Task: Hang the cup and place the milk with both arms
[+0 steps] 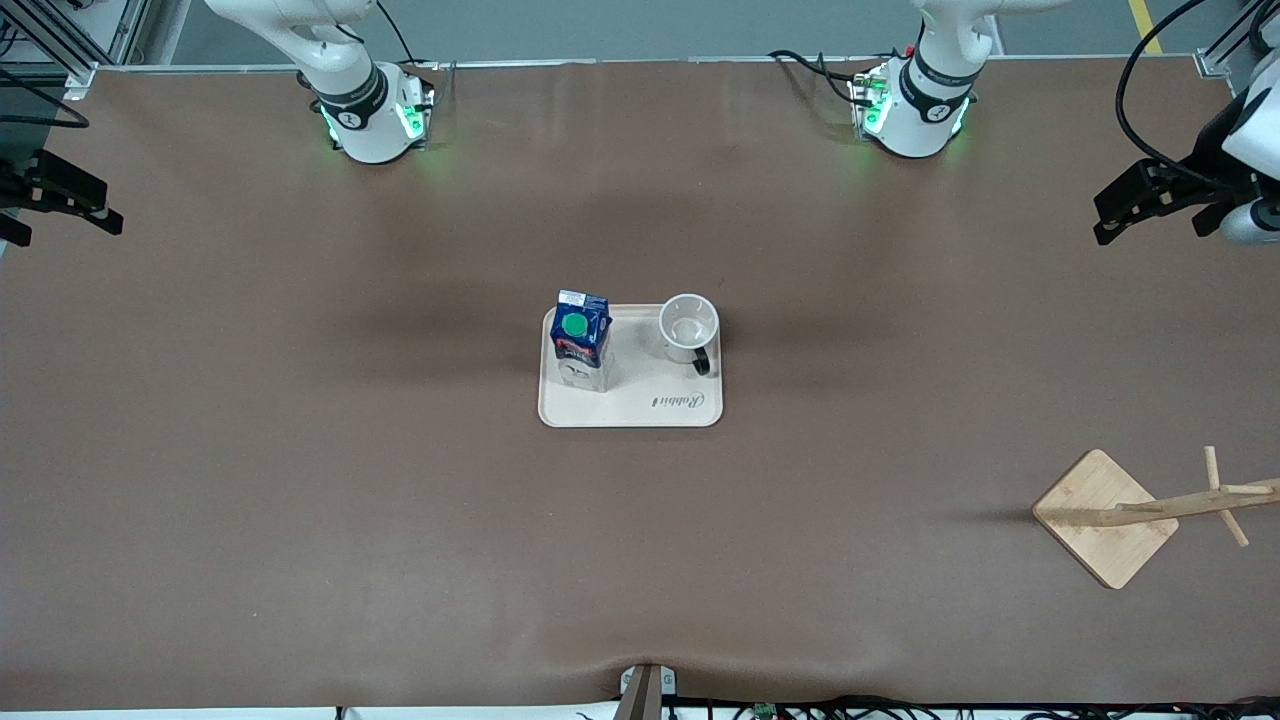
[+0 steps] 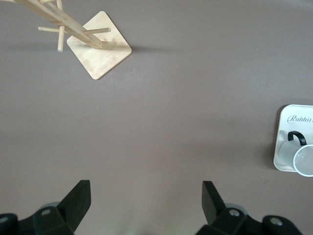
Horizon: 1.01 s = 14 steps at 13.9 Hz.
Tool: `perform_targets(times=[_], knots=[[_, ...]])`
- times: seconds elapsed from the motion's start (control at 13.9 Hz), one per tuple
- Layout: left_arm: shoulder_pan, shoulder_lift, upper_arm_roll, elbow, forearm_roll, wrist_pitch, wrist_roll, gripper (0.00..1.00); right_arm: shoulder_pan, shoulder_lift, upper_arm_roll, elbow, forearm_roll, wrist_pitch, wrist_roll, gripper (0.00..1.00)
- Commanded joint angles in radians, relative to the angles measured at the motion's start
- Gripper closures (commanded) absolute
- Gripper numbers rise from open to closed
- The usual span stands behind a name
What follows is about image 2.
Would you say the wooden mug tree stand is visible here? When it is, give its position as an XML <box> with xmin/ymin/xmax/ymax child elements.
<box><xmin>13</xmin><ymin>0</ymin><xmax>133</xmax><ymax>81</ymax></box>

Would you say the brown table mat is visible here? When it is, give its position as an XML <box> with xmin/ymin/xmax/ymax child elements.
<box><xmin>0</xmin><ymin>0</ymin><xmax>313</xmax><ymax>235</ymax></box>

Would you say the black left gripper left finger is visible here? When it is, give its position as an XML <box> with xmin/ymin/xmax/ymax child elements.
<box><xmin>0</xmin><ymin>180</ymin><xmax>91</xmax><ymax>235</ymax></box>

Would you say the cream rectangular Rabbit tray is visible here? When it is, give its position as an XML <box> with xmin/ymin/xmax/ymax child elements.
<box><xmin>273</xmin><ymin>104</ymin><xmax>313</xmax><ymax>174</ymax></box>

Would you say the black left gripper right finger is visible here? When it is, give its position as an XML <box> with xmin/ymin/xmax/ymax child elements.
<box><xmin>197</xmin><ymin>180</ymin><xmax>301</xmax><ymax>235</ymax></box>

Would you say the white smiley mug black handle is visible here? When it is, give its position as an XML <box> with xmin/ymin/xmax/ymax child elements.
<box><xmin>278</xmin><ymin>131</ymin><xmax>313</xmax><ymax>177</ymax></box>

